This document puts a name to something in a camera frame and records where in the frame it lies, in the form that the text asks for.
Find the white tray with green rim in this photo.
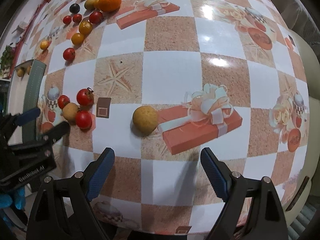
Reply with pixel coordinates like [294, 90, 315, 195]
[7, 59, 46, 144]

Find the small red cherry tomato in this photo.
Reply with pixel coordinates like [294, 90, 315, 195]
[57, 95, 70, 109]

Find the brown longan fruit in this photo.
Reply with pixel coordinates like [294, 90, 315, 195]
[132, 106, 158, 135]

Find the green-yellow kiwi fruit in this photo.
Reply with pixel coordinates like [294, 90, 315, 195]
[84, 0, 99, 11]

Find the dark purple grape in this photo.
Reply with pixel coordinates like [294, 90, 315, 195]
[69, 3, 80, 14]

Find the yellow cherry tomato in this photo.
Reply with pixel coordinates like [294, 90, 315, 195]
[78, 21, 93, 36]

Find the small yellow tomato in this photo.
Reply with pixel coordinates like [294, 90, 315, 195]
[40, 40, 50, 51]

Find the orange cherry tomato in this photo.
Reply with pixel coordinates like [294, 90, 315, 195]
[71, 33, 85, 46]

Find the longan in tray corner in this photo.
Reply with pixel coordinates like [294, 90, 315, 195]
[17, 68, 25, 77]

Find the potted green plant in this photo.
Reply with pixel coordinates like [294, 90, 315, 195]
[1, 44, 15, 77]

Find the large red tomato with stem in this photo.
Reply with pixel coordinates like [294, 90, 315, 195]
[76, 87, 94, 106]

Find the brown longan near tomatoes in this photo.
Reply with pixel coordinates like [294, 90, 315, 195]
[62, 102, 79, 122]

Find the blue gloved left hand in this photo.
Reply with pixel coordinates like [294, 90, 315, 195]
[0, 186, 27, 227]

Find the orange tangerine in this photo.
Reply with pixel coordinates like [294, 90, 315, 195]
[98, 0, 122, 13]

